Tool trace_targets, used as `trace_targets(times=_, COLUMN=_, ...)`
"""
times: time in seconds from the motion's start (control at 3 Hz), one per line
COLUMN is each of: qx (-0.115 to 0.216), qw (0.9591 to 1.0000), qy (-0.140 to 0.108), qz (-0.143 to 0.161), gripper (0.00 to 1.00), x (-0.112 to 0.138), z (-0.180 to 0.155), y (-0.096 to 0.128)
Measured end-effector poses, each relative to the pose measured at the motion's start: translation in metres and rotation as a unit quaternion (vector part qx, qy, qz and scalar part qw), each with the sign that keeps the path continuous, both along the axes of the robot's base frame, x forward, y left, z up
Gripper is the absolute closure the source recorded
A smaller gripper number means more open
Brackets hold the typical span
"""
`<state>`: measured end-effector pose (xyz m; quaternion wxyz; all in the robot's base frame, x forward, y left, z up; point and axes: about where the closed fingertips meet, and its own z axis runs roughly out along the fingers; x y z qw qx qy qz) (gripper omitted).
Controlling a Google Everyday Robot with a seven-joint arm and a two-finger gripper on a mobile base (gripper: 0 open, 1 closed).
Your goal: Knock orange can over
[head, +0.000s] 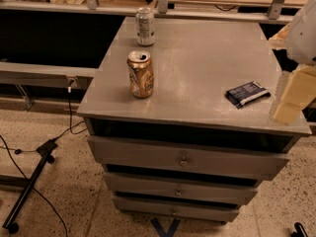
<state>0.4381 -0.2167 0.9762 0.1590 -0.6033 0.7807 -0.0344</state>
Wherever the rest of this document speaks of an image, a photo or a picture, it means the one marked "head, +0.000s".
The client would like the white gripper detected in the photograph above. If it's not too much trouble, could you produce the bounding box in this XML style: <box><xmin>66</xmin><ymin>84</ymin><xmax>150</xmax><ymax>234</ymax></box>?
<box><xmin>268</xmin><ymin>0</ymin><xmax>316</xmax><ymax>124</ymax></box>

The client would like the orange soda can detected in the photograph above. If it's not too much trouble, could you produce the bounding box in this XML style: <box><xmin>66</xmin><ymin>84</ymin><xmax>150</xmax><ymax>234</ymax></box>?
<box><xmin>127</xmin><ymin>50</ymin><xmax>154</xmax><ymax>99</ymax></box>

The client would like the silver soda can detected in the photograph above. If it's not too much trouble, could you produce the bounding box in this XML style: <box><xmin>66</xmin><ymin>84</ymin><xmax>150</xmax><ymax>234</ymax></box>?
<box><xmin>135</xmin><ymin>7</ymin><xmax>155</xmax><ymax>46</ymax></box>

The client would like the dark blue snack packet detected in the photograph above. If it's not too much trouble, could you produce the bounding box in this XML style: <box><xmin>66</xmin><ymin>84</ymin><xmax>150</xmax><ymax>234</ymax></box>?
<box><xmin>226</xmin><ymin>81</ymin><xmax>271</xmax><ymax>109</ymax></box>

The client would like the grey drawer cabinet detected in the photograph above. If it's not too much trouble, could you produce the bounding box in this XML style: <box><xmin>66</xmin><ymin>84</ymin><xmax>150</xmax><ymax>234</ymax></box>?
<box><xmin>76</xmin><ymin>16</ymin><xmax>313</xmax><ymax>223</ymax></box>

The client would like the black stand leg with wheels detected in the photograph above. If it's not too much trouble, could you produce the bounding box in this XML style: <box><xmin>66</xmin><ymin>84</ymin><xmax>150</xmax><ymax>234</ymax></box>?
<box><xmin>0</xmin><ymin>139</ymin><xmax>57</xmax><ymax>234</ymax></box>

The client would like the black cable on floor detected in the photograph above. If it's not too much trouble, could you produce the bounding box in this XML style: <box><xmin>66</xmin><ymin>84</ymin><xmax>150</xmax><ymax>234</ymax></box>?
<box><xmin>0</xmin><ymin>79</ymin><xmax>89</xmax><ymax>237</ymax></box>

